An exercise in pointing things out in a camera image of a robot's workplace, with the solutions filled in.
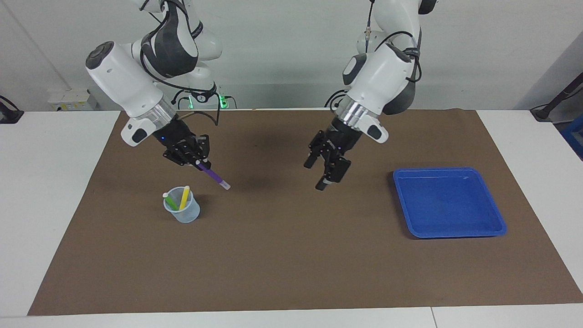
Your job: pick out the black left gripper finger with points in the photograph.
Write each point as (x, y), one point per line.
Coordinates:
(311, 161)
(326, 182)

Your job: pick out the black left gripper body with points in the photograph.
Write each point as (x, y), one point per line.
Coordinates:
(337, 146)

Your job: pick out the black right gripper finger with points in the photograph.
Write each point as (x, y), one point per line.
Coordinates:
(206, 158)
(197, 164)

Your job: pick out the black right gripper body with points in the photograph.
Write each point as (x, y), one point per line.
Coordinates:
(180, 141)

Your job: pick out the purple pen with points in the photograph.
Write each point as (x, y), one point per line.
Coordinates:
(216, 177)

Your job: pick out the yellow pen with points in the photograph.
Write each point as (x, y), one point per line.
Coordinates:
(184, 198)

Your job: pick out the green pen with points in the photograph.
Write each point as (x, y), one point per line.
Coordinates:
(171, 202)

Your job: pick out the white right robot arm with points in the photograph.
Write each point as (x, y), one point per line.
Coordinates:
(127, 82)

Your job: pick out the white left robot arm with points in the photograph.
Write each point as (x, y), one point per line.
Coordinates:
(382, 77)

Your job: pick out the translucent plastic cup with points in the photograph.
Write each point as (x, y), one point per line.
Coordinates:
(186, 216)

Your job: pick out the brown table mat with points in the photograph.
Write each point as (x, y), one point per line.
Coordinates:
(291, 255)

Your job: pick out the blue plastic tray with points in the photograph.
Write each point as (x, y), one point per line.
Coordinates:
(446, 205)

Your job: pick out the black stand pole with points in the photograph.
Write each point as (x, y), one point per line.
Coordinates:
(553, 102)

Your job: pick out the blue storage box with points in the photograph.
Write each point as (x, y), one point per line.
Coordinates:
(575, 139)

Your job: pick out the black clamp mount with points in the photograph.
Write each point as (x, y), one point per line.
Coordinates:
(9, 116)

